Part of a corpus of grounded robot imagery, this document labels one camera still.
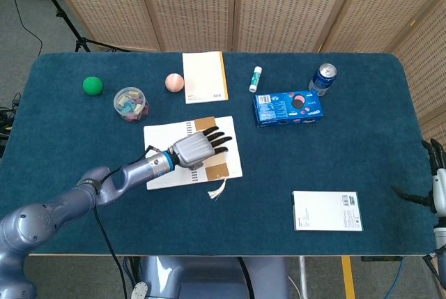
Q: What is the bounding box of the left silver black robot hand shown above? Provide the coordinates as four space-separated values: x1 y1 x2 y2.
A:
170 125 233 171

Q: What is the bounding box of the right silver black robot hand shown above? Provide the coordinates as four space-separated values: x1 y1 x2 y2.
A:
392 138 446 215

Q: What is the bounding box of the brown cream tasselled bookmark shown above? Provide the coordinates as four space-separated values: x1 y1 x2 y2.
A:
194 116 231 199

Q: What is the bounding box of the open white spiral notebook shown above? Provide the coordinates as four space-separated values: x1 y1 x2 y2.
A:
143 116 244 191

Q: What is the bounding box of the pink orange ball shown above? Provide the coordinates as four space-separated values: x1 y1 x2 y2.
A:
164 72 185 93

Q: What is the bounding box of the closed cream notebook orange spine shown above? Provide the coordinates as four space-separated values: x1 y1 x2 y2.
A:
182 51 230 105

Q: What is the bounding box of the clear jar of erasers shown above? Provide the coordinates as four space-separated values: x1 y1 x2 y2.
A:
113 86 150 123

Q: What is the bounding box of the dark blue table mat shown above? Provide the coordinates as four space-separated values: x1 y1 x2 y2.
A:
0 52 438 256

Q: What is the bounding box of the white green glue stick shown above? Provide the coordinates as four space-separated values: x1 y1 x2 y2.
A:
248 66 263 93

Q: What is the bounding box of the blue Oreo cookie box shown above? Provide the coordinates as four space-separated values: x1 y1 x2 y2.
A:
253 90 324 128

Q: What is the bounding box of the white rectangular box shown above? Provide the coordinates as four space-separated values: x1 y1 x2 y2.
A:
291 190 364 232

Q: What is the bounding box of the green ball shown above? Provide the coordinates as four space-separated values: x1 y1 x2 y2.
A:
82 75 105 96

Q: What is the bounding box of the grey-blue robot torso base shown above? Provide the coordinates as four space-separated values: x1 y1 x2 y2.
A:
130 256 290 299

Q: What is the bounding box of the blue soda can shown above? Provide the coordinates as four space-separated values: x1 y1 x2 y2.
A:
308 62 338 97

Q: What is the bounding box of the black tripod stand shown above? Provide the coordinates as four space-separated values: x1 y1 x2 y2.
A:
27 0 130 53

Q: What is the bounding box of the white table leg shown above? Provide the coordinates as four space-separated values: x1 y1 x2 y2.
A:
298 256 309 299

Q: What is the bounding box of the wooden woven folding screen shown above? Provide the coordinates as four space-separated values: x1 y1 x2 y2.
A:
41 0 446 160

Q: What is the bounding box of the blue cable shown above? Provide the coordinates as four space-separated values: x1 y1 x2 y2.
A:
392 256 407 299

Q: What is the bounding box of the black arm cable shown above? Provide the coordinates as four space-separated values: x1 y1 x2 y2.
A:
92 144 157 299

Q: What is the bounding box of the black floor cable bundle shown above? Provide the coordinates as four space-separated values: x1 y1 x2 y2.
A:
0 92 22 146

